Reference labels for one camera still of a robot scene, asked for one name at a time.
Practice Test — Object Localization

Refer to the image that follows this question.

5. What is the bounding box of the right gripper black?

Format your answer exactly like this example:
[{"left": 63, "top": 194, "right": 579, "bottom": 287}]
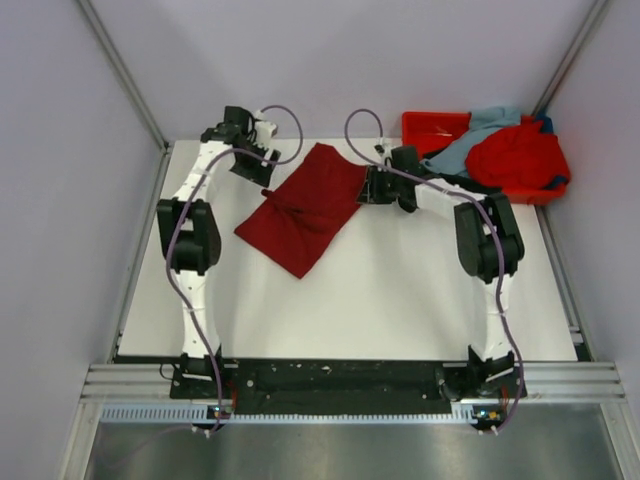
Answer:
[{"left": 355, "top": 167, "right": 402, "bottom": 206}]

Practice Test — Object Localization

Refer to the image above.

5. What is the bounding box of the dark red t shirt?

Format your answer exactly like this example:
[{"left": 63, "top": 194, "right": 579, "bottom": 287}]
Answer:
[{"left": 235, "top": 143, "right": 367, "bottom": 279}]

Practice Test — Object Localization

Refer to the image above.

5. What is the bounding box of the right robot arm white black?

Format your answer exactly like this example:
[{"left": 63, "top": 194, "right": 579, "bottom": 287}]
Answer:
[{"left": 357, "top": 140, "right": 525, "bottom": 401}]

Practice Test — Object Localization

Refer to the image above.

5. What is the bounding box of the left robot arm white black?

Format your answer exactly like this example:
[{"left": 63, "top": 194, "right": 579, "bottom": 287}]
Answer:
[{"left": 156, "top": 106, "right": 280, "bottom": 399}]

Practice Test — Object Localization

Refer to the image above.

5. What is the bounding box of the red plastic bin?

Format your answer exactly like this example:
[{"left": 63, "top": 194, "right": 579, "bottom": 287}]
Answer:
[{"left": 402, "top": 112, "right": 569, "bottom": 206}]

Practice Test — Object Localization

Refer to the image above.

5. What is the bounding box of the light blue t shirt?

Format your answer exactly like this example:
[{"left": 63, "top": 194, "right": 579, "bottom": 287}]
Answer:
[{"left": 422, "top": 107, "right": 521, "bottom": 178}]

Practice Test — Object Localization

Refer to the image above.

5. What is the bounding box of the black t shirt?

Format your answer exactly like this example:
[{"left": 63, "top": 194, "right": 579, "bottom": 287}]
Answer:
[{"left": 399, "top": 161, "right": 502, "bottom": 213}]

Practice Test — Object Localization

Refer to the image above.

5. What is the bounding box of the bright red t shirt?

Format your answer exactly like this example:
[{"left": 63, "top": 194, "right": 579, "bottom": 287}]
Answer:
[{"left": 465, "top": 121, "right": 572, "bottom": 190}]

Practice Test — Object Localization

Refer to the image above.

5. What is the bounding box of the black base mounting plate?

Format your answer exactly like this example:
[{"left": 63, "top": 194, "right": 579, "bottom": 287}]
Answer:
[{"left": 170, "top": 358, "right": 526, "bottom": 416}]

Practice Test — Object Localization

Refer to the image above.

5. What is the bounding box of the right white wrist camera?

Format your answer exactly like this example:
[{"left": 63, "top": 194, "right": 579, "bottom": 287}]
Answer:
[{"left": 374, "top": 138, "right": 394, "bottom": 167}]

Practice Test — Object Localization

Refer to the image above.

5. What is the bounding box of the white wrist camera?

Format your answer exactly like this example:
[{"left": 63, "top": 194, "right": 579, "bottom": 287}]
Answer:
[
  {"left": 253, "top": 110, "right": 278, "bottom": 148},
  {"left": 374, "top": 138, "right": 394, "bottom": 167}
]

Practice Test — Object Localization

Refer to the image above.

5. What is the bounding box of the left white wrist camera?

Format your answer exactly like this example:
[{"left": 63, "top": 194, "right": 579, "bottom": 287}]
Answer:
[{"left": 253, "top": 110, "right": 278, "bottom": 148}]

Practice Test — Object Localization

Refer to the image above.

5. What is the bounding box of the left aluminium corner post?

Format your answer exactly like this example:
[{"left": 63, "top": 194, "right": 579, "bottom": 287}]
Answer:
[{"left": 74, "top": 0, "right": 169, "bottom": 151}]

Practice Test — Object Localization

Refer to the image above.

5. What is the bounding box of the aluminium corner post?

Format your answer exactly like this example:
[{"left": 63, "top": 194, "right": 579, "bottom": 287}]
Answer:
[
  {"left": 74, "top": 0, "right": 169, "bottom": 151},
  {"left": 531, "top": 0, "right": 614, "bottom": 116}
]

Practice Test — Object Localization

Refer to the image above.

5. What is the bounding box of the right aluminium side rail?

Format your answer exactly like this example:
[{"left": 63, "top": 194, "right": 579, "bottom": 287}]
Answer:
[{"left": 535, "top": 206, "right": 597, "bottom": 362}]

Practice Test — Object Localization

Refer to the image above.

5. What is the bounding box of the right aluminium corner post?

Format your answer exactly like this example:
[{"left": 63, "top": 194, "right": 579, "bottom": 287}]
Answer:
[{"left": 531, "top": 0, "right": 614, "bottom": 116}]

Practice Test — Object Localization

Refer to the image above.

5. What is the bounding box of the grey slotted cable duct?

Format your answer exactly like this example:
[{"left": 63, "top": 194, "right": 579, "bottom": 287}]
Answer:
[{"left": 101, "top": 404, "right": 502, "bottom": 425}]

